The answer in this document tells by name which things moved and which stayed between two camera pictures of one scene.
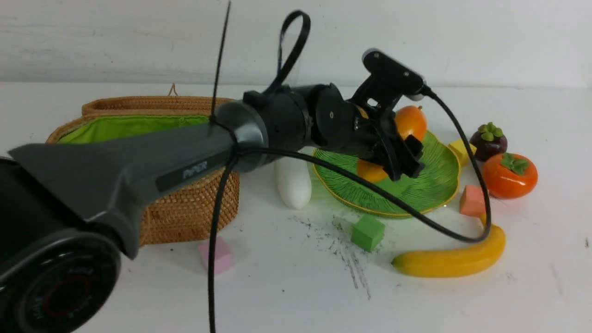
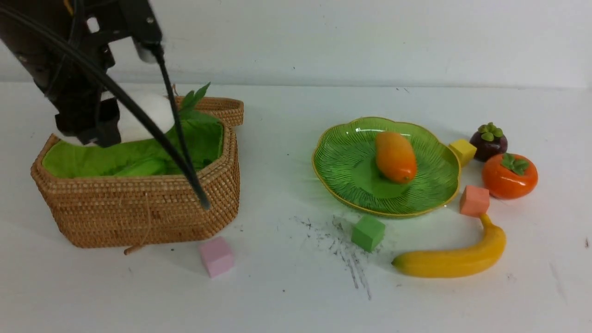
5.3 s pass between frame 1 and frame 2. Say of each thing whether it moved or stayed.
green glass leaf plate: stayed
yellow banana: stayed
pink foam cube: stayed
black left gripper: moved
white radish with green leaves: moved
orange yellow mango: moved
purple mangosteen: stayed
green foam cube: stayed
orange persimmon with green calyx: stayed
